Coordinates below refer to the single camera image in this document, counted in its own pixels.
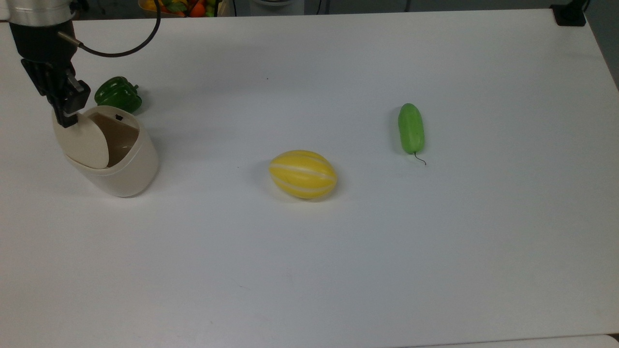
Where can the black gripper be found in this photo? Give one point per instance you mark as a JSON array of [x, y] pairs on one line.
[[41, 48]]

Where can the beige garbage bin with lid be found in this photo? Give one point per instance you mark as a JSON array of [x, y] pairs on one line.
[[125, 174]]

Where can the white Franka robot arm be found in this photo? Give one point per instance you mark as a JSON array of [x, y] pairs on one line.
[[34, 9]]

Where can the dark green toy bell pepper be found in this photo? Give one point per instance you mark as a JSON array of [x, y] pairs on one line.
[[116, 94]]

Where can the basket of toy fruits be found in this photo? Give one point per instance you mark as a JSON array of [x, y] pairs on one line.
[[193, 8]]

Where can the white round container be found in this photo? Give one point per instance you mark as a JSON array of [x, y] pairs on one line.
[[275, 6]]

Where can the yellow striped toy melon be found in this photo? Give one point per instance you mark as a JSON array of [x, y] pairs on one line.
[[303, 174]]

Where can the light green toy cucumber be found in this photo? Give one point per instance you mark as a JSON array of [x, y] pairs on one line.
[[411, 128]]

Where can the black stand base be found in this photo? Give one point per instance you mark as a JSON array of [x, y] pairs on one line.
[[569, 14]]

